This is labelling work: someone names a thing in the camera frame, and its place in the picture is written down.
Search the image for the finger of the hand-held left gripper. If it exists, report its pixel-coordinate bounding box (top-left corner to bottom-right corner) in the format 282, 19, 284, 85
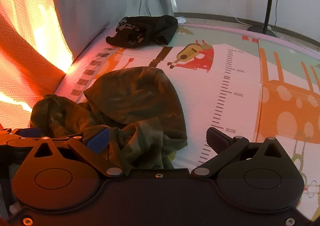
0, 127, 44, 147

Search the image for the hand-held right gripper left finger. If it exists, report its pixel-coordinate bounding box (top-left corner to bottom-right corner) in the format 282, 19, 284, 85
25, 127, 125, 178

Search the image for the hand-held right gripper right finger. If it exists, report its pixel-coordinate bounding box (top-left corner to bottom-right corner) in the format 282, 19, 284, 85
191, 127, 293, 179

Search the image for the green tie-dye hoodie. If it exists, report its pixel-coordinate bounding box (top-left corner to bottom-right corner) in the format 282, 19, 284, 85
30, 66, 188, 176

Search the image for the printed play mat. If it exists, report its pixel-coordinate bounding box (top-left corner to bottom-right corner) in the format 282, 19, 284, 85
54, 18, 320, 221

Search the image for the orange patterned curtain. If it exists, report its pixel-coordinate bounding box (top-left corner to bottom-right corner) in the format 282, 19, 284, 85
0, 0, 74, 132

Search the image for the black patterned garment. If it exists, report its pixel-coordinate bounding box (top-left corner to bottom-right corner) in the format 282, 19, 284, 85
105, 15, 178, 49

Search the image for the white cable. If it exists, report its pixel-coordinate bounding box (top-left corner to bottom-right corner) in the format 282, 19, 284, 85
229, 0, 253, 27

